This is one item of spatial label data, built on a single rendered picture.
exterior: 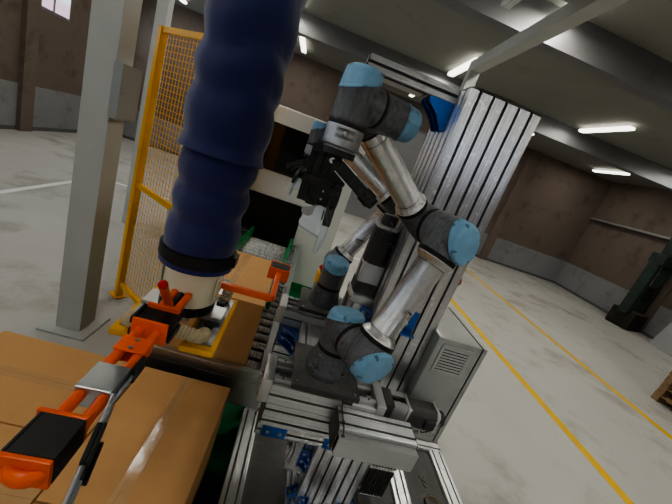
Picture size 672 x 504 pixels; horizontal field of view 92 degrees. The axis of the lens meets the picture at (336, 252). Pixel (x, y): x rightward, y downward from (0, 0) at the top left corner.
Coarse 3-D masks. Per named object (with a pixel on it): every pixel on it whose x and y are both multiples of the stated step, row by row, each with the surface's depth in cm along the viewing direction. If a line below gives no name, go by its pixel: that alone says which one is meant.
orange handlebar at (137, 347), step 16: (224, 288) 110; (240, 288) 110; (272, 288) 118; (176, 304) 90; (128, 336) 72; (160, 336) 77; (112, 352) 67; (128, 352) 71; (144, 352) 69; (80, 400) 56; (96, 400) 56; (96, 416) 54; (16, 480) 43; (32, 480) 43
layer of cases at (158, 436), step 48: (0, 336) 137; (0, 384) 119; (48, 384) 125; (144, 384) 139; (192, 384) 148; (0, 432) 104; (144, 432) 120; (192, 432) 127; (96, 480) 101; (144, 480) 106; (192, 480) 111
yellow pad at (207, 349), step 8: (216, 304) 115; (224, 304) 115; (232, 304) 121; (232, 312) 117; (200, 320) 106; (208, 320) 103; (224, 320) 111; (216, 328) 105; (224, 328) 107; (216, 336) 102; (184, 344) 94; (192, 344) 95; (200, 344) 96; (208, 344) 96; (216, 344) 98; (192, 352) 94; (200, 352) 94; (208, 352) 94
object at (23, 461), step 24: (48, 408) 51; (24, 432) 47; (48, 432) 48; (72, 432) 49; (0, 456) 43; (24, 456) 44; (48, 456) 45; (72, 456) 50; (0, 480) 44; (48, 480) 45
